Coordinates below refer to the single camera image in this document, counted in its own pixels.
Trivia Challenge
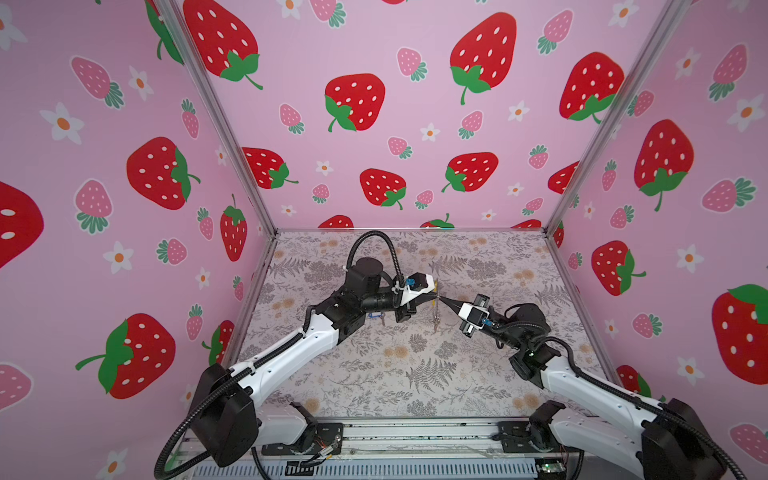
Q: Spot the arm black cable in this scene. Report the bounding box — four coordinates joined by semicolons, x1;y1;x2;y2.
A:
345;230;404;289
491;305;748;480

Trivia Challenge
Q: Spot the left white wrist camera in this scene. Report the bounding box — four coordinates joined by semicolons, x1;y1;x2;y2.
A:
400;272;434;305

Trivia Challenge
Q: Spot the corner aluminium post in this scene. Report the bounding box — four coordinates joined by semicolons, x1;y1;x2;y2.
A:
543;0;690;240
157;0;277;240

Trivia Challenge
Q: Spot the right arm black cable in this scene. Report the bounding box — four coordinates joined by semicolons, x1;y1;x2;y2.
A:
491;305;748;480

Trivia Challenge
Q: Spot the key with red tag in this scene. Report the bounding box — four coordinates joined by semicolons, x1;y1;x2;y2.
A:
431;302;441;333

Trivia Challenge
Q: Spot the right corner aluminium post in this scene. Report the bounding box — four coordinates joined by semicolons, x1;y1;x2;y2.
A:
543;0;690;240

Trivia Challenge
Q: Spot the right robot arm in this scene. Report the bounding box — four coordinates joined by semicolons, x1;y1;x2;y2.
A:
441;295;743;479

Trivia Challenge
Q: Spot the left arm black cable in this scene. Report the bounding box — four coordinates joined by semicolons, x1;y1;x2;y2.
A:
345;230;404;289

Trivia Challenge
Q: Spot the grey strap keyring yellow clasp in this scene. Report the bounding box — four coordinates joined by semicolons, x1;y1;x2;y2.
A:
432;278;440;305

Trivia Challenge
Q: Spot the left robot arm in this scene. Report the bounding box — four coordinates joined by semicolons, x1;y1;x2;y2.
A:
190;257;436;467

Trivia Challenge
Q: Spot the left corner aluminium post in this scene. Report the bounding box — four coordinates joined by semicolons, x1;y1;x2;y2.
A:
157;0;277;240

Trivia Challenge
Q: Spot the key with blue tag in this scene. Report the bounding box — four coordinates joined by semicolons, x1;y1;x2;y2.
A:
367;311;386;325

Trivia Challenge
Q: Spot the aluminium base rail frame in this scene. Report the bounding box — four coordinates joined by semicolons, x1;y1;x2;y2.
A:
161;415;679;480

